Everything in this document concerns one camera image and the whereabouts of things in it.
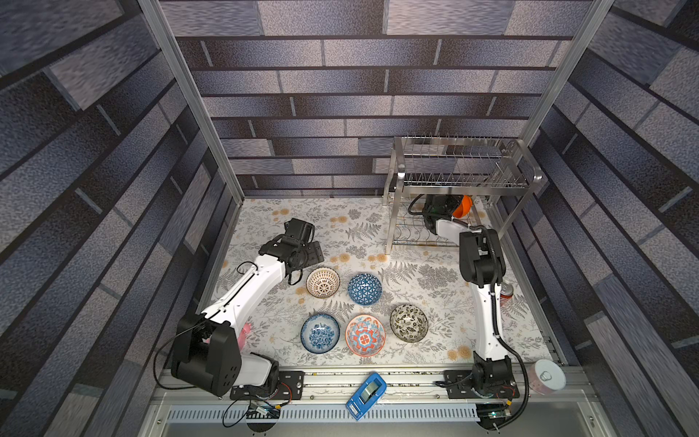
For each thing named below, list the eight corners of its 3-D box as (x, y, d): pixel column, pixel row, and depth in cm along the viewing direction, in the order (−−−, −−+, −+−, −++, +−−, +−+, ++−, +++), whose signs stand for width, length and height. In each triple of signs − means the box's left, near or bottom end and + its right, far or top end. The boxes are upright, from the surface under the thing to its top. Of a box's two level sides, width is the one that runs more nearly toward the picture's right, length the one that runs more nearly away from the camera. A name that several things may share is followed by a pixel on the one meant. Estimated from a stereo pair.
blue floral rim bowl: (300, 353, 81) (298, 349, 77) (304, 319, 88) (302, 313, 84) (339, 353, 81) (338, 349, 77) (340, 319, 88) (339, 313, 84)
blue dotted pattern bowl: (348, 305, 91) (347, 299, 87) (348, 280, 97) (348, 273, 93) (381, 305, 91) (382, 299, 87) (379, 280, 97) (380, 273, 93)
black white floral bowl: (391, 342, 83) (393, 338, 79) (388, 310, 90) (390, 304, 86) (427, 342, 83) (431, 338, 79) (422, 310, 90) (425, 304, 86)
